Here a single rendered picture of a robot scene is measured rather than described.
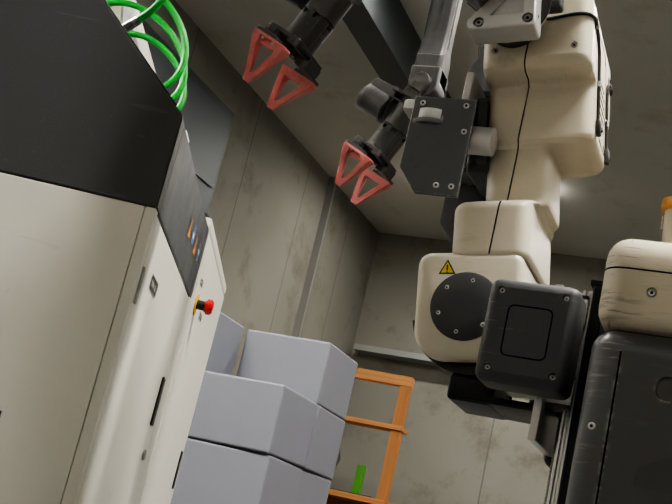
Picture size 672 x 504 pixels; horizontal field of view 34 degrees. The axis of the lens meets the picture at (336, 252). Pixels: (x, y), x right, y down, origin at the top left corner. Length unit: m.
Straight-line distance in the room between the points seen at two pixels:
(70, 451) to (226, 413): 2.01
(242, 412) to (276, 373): 0.41
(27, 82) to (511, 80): 0.77
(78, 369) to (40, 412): 0.08
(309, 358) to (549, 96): 2.40
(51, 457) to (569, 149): 0.91
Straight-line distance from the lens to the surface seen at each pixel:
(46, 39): 1.89
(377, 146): 2.10
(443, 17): 2.20
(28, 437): 1.73
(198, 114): 8.22
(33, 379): 1.74
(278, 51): 1.69
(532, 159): 1.74
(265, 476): 3.62
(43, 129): 1.84
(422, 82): 2.11
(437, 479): 11.29
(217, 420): 3.70
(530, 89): 1.78
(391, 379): 8.75
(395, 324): 11.72
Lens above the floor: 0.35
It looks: 14 degrees up
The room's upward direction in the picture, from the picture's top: 13 degrees clockwise
